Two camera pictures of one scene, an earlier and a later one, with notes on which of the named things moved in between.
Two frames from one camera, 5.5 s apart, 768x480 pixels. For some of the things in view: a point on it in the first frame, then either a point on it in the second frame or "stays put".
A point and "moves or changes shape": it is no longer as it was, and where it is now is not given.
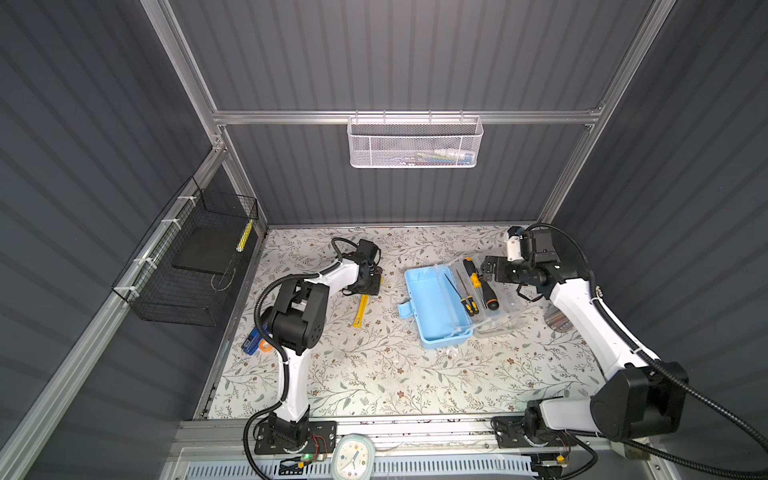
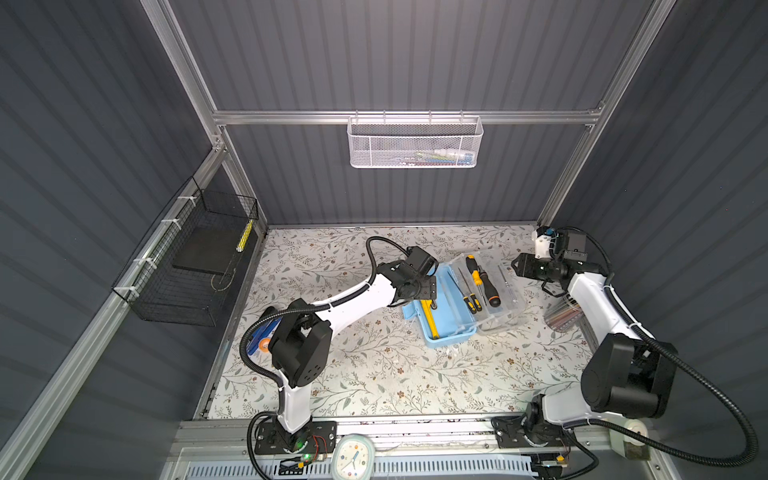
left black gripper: [372, 288] → [429, 288]
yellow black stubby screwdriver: [472, 272] stays put
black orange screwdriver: [492, 302] stays put
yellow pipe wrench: [362, 309] moves or changes shape
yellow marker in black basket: [241, 243] stays put
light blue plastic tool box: [454, 301] stays put
